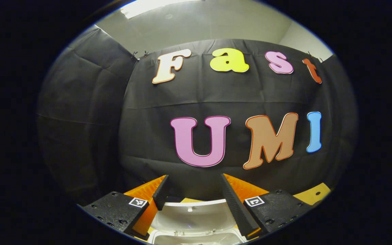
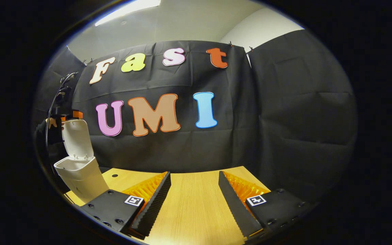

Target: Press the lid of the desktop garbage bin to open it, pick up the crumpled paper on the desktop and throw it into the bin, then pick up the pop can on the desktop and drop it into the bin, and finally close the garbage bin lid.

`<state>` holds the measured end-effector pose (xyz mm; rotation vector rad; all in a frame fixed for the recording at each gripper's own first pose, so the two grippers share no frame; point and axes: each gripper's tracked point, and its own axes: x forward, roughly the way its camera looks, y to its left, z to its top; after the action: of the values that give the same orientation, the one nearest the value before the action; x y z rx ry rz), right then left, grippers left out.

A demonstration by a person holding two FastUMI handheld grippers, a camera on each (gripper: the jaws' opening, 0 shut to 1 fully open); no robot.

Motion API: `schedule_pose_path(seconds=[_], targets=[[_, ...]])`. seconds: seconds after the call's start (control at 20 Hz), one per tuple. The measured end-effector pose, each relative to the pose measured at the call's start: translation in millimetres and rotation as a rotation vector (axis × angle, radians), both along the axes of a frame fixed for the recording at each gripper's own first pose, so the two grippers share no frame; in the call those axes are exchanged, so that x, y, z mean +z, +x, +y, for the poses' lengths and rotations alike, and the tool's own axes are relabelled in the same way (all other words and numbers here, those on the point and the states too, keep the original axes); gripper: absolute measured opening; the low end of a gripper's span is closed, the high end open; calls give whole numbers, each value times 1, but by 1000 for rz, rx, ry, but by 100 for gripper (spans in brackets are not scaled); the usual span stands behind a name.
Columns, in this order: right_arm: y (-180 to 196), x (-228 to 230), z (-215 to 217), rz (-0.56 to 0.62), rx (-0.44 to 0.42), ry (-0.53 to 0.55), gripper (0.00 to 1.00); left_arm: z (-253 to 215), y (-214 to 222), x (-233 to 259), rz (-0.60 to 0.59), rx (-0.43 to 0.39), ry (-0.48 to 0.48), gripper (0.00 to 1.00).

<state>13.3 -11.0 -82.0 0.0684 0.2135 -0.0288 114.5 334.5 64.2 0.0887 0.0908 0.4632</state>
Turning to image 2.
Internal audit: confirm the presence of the wooden desktop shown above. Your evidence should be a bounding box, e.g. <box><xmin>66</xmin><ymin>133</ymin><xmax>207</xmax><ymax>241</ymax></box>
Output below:
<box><xmin>65</xmin><ymin>166</ymin><xmax>271</xmax><ymax>245</ymax></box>

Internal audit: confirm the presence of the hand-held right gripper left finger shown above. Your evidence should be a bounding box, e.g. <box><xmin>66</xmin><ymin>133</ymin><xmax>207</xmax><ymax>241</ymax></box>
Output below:
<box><xmin>80</xmin><ymin>171</ymin><xmax>172</xmax><ymax>240</ymax></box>

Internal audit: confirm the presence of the white desktop garbage bin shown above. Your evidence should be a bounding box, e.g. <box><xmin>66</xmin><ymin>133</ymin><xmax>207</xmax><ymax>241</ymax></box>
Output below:
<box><xmin>54</xmin><ymin>119</ymin><xmax>110</xmax><ymax>205</ymax></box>

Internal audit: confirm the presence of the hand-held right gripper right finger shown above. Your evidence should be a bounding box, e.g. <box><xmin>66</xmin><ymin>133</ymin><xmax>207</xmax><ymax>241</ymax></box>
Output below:
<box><xmin>218</xmin><ymin>170</ymin><xmax>319</xmax><ymax>241</ymax></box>

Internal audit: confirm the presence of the black backdrop cloth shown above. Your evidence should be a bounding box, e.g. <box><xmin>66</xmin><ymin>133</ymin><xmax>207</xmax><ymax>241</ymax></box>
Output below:
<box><xmin>33</xmin><ymin>29</ymin><xmax>358</xmax><ymax>205</ymax></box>

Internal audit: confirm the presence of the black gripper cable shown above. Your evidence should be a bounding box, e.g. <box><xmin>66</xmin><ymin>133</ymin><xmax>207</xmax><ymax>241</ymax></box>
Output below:
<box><xmin>45</xmin><ymin>71</ymin><xmax>79</xmax><ymax>150</ymax></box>

